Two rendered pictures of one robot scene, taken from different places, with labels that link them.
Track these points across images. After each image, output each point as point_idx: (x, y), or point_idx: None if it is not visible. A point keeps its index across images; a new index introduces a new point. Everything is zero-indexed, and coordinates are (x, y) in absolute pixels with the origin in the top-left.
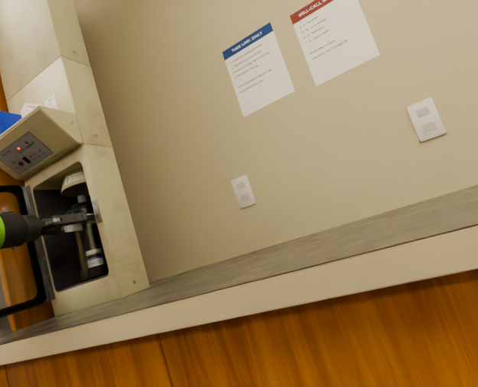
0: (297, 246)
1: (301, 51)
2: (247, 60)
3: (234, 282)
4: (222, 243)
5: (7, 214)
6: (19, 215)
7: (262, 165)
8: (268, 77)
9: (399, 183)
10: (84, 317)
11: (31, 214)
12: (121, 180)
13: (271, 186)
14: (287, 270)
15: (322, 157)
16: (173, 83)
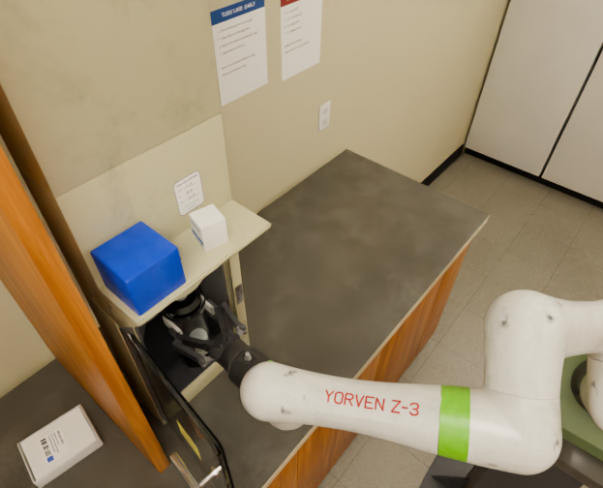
0: (343, 245)
1: (280, 41)
2: (235, 35)
3: (418, 289)
4: None
5: (261, 354)
6: (256, 348)
7: (228, 158)
8: (251, 62)
9: (303, 160)
10: (334, 358)
11: (235, 342)
12: None
13: (233, 177)
14: (434, 276)
15: (272, 145)
16: None
